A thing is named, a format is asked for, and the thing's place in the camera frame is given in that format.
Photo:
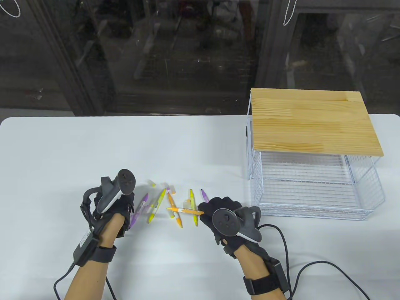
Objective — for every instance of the black left hand controller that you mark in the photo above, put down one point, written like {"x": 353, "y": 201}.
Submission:
{"x": 125, "y": 181}

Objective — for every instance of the black hand controller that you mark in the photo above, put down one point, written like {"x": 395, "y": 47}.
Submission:
{"x": 125, "y": 181}
{"x": 225, "y": 222}

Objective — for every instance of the person's left forearm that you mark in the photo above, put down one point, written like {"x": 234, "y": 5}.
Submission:
{"x": 93, "y": 278}

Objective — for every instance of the yellow double-ended highlighter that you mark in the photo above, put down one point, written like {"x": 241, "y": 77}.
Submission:
{"x": 192, "y": 197}
{"x": 152, "y": 214}

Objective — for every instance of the orange double-ended highlighter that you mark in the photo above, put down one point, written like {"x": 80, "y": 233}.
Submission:
{"x": 178, "y": 221}
{"x": 187, "y": 211}

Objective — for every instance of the purple double-ended highlighter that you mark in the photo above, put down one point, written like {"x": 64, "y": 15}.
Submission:
{"x": 203, "y": 194}
{"x": 146, "y": 197}

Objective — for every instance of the black left wrist sensor box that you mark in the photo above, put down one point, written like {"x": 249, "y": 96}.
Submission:
{"x": 86, "y": 248}

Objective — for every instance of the dark window mullion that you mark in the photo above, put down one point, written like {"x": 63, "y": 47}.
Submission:
{"x": 72, "y": 68}
{"x": 268, "y": 56}

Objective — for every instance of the person's left hand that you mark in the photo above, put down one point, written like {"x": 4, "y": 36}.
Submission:
{"x": 126, "y": 206}

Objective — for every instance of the black right wrist sensor box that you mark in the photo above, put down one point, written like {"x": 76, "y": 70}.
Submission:
{"x": 279, "y": 275}

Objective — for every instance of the person's right hand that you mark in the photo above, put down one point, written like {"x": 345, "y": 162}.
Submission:
{"x": 225, "y": 203}

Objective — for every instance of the black wrist sensor box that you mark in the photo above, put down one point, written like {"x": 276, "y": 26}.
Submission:
{"x": 86, "y": 248}
{"x": 279, "y": 275}

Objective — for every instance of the black right hand controller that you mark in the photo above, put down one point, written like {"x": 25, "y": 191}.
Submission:
{"x": 225, "y": 222}

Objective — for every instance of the group of clear highlighter caps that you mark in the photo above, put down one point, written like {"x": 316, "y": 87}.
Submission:
{"x": 152, "y": 183}

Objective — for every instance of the person's right forearm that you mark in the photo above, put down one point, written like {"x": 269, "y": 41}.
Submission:
{"x": 253, "y": 262}

